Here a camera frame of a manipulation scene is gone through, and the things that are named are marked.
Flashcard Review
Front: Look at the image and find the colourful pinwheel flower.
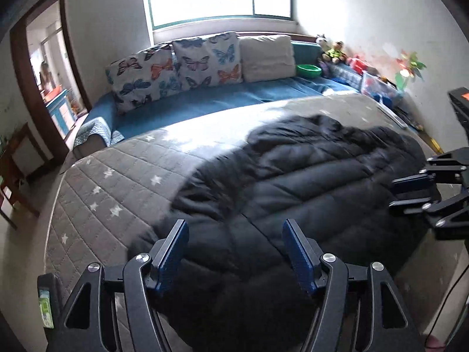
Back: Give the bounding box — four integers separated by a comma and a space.
394, 51, 427, 92

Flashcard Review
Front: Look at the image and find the black puffer down jacket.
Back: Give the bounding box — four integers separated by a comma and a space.
129, 115, 427, 351

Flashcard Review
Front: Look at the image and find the brown wooden door frame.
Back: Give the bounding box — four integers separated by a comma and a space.
9, 0, 92, 162

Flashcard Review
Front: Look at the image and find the right butterfly print pillow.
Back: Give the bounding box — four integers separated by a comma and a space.
172, 32, 242, 91

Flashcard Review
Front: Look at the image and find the butterfly print pillow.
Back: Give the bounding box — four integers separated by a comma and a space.
105, 43, 182, 114
172, 32, 242, 91

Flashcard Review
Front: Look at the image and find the green plastic bowl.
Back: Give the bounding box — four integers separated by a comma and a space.
297, 65, 322, 79

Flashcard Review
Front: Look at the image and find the left butterfly print pillow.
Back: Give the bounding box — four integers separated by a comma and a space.
105, 43, 182, 114

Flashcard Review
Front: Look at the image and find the yellow green plush toy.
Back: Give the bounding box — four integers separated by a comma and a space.
322, 41, 347, 65

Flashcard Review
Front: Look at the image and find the grey star quilted mattress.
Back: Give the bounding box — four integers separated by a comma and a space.
44, 93, 459, 352

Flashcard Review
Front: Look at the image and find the dark wooden desk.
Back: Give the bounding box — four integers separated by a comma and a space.
1, 123, 48, 218

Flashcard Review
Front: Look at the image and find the blue sofa bed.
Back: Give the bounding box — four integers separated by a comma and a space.
72, 39, 358, 159

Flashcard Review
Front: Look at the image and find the black white plush toy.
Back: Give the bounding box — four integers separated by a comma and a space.
316, 34, 332, 53

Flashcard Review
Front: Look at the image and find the white pillow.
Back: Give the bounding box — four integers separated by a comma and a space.
239, 35, 296, 83

